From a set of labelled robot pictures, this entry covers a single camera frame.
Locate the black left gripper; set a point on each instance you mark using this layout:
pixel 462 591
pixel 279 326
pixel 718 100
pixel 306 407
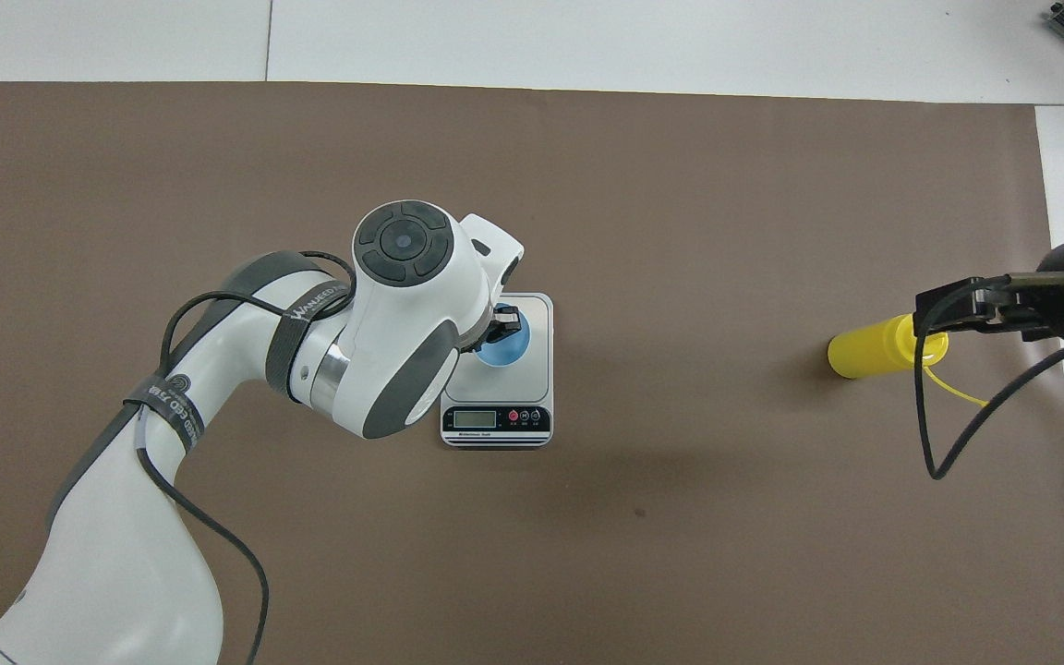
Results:
pixel 475 342

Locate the light blue plastic cup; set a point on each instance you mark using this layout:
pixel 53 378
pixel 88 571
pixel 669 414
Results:
pixel 509 354

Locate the yellow squeeze bottle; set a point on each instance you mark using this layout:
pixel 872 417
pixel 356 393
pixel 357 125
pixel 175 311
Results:
pixel 869 349

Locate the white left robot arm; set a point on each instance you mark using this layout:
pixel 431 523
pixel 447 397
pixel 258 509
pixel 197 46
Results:
pixel 126 554

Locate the silver digital kitchen scale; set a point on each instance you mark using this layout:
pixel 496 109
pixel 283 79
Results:
pixel 532 397

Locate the brown paper table mat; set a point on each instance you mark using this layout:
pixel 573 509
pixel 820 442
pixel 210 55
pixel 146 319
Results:
pixel 680 231

